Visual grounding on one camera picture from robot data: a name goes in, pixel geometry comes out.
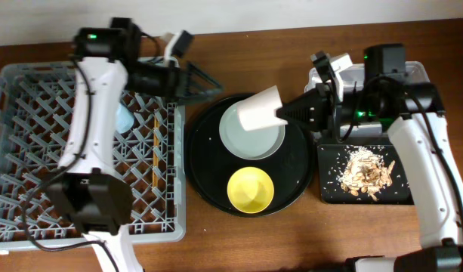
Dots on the grey plastic dishwasher rack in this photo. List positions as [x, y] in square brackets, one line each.
[36, 102]

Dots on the clear plastic waste bin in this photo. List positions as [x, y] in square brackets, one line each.
[353, 83]

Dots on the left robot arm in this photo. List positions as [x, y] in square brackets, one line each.
[86, 190]

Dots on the grey round plate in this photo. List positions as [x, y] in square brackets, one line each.
[250, 145]

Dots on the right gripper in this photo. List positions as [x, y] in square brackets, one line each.
[324, 112]

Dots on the yellow bowl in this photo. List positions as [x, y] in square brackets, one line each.
[250, 190]

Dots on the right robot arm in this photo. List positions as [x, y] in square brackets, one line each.
[413, 116]

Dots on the food scraps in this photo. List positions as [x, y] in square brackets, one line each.
[367, 174]

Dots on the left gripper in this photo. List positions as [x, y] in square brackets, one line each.
[183, 81]

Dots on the pink plastic cup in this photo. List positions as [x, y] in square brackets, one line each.
[259, 110]

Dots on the round black serving tray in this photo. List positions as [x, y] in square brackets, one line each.
[209, 164]

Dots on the blue plastic cup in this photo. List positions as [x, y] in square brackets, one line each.
[124, 119]

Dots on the black rectangular tray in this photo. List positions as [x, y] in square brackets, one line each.
[329, 189]

